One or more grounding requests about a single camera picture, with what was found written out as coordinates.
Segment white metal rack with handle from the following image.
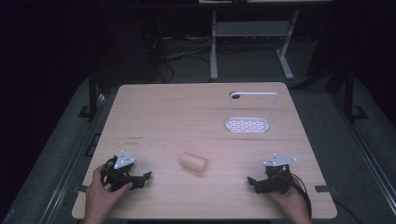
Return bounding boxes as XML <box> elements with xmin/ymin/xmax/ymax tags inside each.
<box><xmin>224</xmin><ymin>91</ymin><xmax>279</xmax><ymax>134</ymax></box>

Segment grey tape strip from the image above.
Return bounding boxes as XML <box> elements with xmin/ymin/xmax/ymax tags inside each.
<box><xmin>314</xmin><ymin>184</ymin><xmax>338</xmax><ymax>194</ymax></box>
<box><xmin>72</xmin><ymin>184</ymin><xmax>90</xmax><ymax>194</ymax></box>

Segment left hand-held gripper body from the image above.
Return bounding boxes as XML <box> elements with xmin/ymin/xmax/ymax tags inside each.
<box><xmin>102</xmin><ymin>149</ymin><xmax>138</xmax><ymax>192</ymax></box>

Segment beige bread roll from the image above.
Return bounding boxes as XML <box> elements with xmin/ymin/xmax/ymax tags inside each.
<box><xmin>180</xmin><ymin>151</ymin><xmax>208</xmax><ymax>175</ymax></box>

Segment black metal post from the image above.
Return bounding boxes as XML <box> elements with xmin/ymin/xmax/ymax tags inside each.
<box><xmin>343</xmin><ymin>66</ymin><xmax>355</xmax><ymax>120</ymax></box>
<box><xmin>88</xmin><ymin>70</ymin><xmax>98</xmax><ymax>120</ymax></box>

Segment dark floor cables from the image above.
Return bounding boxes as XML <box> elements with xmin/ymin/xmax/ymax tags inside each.
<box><xmin>143</xmin><ymin>33</ymin><xmax>213</xmax><ymax>84</ymax></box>

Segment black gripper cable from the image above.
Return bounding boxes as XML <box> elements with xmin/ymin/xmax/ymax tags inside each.
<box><xmin>290</xmin><ymin>173</ymin><xmax>313</xmax><ymax>218</ymax></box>
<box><xmin>100</xmin><ymin>156</ymin><xmax>119</xmax><ymax>189</ymax></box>

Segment metal floor rail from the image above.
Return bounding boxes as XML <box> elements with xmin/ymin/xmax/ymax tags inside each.
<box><xmin>331</xmin><ymin>92</ymin><xmax>396</xmax><ymax>208</ymax></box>
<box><xmin>38</xmin><ymin>92</ymin><xmax>108</xmax><ymax>224</ymax></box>

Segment person's left hand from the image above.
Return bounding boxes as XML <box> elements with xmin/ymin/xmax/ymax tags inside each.
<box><xmin>82</xmin><ymin>163</ymin><xmax>134</xmax><ymax>224</ymax></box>

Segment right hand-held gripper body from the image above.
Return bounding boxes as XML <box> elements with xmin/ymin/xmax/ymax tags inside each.
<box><xmin>261</xmin><ymin>152</ymin><xmax>299</xmax><ymax>195</ymax></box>

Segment white metal stand frame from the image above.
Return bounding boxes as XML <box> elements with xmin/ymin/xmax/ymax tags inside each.
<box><xmin>209</xmin><ymin>8</ymin><xmax>301</xmax><ymax>81</ymax></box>

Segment person's right hand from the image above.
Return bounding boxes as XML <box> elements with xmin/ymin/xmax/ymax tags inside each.
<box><xmin>268</xmin><ymin>181</ymin><xmax>313</xmax><ymax>224</ymax></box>

